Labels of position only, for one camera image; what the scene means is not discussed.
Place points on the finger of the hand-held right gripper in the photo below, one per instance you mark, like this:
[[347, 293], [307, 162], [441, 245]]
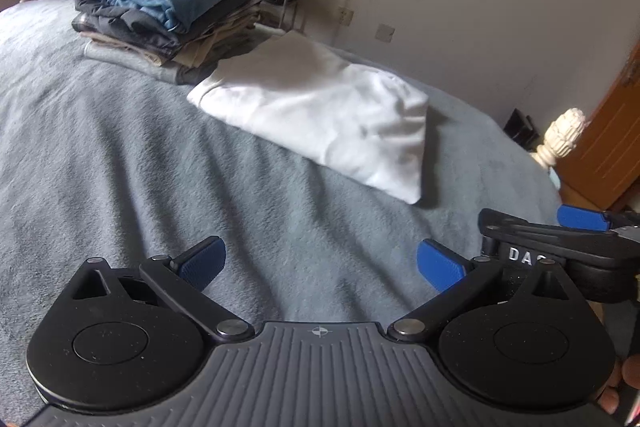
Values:
[[525, 229], [582, 218]]

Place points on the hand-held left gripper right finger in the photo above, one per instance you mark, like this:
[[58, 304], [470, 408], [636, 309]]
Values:
[[442, 267]]

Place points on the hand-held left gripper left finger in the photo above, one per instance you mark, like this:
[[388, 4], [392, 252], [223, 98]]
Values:
[[202, 263]]

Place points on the white sweatshirt with pink print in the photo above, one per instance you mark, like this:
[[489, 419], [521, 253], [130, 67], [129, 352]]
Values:
[[320, 107]]

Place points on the person's right hand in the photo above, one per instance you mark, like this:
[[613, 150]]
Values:
[[627, 392]]

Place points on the wooden door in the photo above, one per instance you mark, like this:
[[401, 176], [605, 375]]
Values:
[[610, 147]]

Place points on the small black object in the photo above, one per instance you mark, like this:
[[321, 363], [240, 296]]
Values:
[[520, 129]]

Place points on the grey fleece bed blanket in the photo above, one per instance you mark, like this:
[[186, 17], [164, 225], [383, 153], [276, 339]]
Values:
[[150, 157]]

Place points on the wall outlet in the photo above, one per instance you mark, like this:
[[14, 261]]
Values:
[[385, 32]]

